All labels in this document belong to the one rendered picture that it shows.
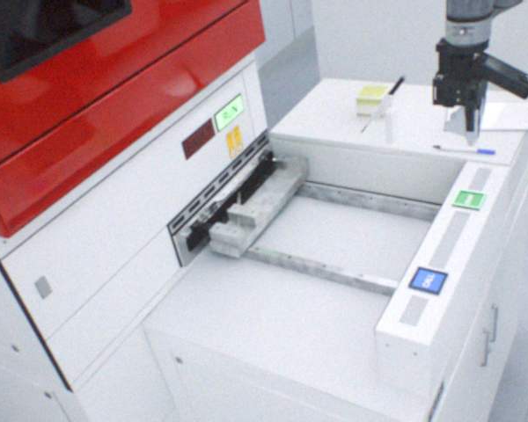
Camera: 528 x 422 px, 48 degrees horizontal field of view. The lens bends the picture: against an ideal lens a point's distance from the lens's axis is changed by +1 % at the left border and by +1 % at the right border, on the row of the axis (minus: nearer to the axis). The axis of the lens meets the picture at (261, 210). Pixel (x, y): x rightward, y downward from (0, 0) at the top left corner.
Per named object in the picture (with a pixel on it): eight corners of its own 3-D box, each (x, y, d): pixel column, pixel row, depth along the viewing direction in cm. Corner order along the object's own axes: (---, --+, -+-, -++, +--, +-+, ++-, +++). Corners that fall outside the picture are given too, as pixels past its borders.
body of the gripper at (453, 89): (444, 90, 117) (445, 31, 110) (490, 94, 113) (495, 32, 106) (431, 109, 112) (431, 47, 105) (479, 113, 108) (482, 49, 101)
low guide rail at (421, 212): (271, 191, 165) (269, 181, 163) (275, 186, 166) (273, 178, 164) (453, 226, 140) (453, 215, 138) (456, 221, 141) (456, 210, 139)
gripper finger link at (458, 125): (446, 142, 119) (447, 100, 114) (477, 146, 116) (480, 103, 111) (442, 150, 117) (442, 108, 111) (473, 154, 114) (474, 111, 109)
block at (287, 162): (276, 169, 162) (275, 159, 161) (282, 162, 165) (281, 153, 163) (303, 173, 158) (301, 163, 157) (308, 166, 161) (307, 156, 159)
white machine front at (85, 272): (66, 389, 120) (-21, 235, 97) (268, 173, 172) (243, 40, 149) (77, 395, 118) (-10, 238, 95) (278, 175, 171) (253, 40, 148)
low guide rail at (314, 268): (217, 251, 147) (215, 241, 146) (222, 245, 149) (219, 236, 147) (414, 303, 122) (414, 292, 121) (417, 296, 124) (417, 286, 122)
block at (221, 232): (210, 239, 142) (208, 229, 140) (218, 231, 144) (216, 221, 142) (238, 246, 138) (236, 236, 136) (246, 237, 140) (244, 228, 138)
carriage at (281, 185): (211, 251, 143) (209, 242, 141) (284, 170, 166) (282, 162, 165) (239, 258, 139) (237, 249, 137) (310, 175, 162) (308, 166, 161)
